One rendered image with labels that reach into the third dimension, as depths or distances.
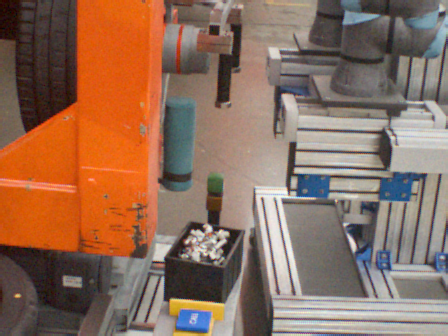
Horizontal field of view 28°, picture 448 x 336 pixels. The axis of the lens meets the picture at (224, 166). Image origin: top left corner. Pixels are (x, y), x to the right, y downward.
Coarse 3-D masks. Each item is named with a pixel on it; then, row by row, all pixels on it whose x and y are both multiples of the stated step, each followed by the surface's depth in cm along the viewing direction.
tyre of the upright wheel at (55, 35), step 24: (24, 0) 223; (48, 0) 222; (72, 0) 222; (24, 24) 222; (48, 24) 221; (72, 24) 221; (24, 48) 222; (48, 48) 222; (72, 48) 221; (24, 72) 224; (48, 72) 224; (72, 72) 223; (24, 96) 228; (48, 96) 227; (72, 96) 226; (24, 120) 233
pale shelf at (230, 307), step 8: (240, 280) 214; (240, 288) 214; (232, 296) 206; (168, 304) 202; (224, 304) 203; (232, 304) 203; (160, 312) 198; (168, 312) 198; (224, 312) 200; (232, 312) 200; (160, 320) 195; (168, 320) 195; (176, 320) 196; (224, 320) 197; (232, 320) 197; (160, 328) 192; (168, 328) 192; (216, 328) 194; (224, 328) 194; (232, 328) 194
